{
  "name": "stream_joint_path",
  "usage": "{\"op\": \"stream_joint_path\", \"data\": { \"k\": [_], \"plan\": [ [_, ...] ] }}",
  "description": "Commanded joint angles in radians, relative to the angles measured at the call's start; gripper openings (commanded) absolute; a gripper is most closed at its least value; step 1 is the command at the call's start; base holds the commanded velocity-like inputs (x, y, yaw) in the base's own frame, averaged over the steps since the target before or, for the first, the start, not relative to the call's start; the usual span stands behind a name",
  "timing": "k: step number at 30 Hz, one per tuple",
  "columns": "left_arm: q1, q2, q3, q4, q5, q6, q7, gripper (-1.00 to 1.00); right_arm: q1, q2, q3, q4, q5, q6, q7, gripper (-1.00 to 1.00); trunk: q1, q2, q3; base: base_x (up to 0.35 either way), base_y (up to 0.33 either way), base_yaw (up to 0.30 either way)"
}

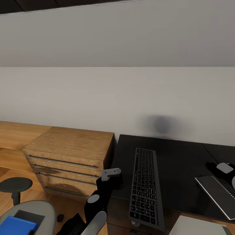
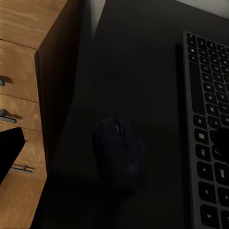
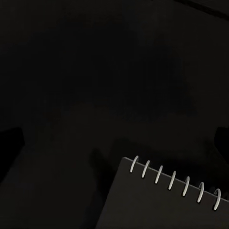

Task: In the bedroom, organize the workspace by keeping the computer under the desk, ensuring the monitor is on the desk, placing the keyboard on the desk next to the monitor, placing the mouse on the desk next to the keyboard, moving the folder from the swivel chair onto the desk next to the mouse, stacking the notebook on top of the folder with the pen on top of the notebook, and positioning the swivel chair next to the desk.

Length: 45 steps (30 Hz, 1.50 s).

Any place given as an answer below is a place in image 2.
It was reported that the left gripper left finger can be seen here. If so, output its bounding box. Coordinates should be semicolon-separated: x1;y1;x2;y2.
0;127;25;184

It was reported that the mouse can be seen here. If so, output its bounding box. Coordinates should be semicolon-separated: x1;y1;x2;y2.
95;118;150;195

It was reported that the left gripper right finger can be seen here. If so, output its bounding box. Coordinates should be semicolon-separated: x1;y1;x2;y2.
214;127;229;165

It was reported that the keyboard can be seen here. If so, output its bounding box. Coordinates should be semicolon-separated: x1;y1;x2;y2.
182;31;229;229

